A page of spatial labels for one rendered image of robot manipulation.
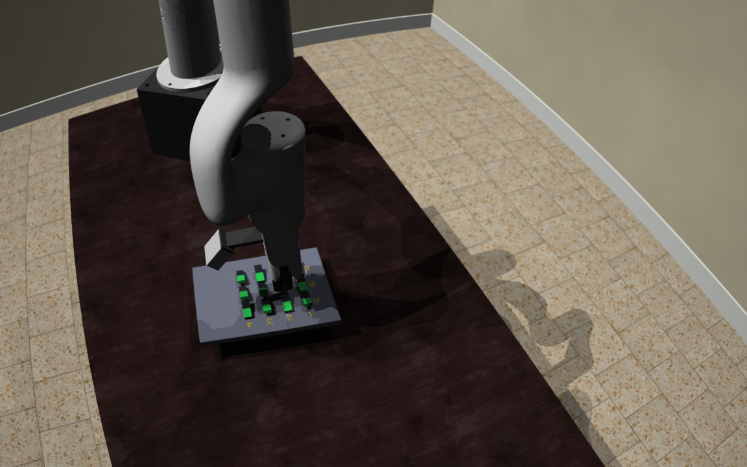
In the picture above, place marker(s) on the grey switch panel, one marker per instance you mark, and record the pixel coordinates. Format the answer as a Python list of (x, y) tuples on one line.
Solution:
[(221, 294)]

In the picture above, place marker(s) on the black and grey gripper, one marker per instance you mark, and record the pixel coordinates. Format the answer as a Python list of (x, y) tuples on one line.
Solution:
[(282, 250)]

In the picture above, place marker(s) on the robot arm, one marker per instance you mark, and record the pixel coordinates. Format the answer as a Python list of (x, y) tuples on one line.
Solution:
[(266, 180)]

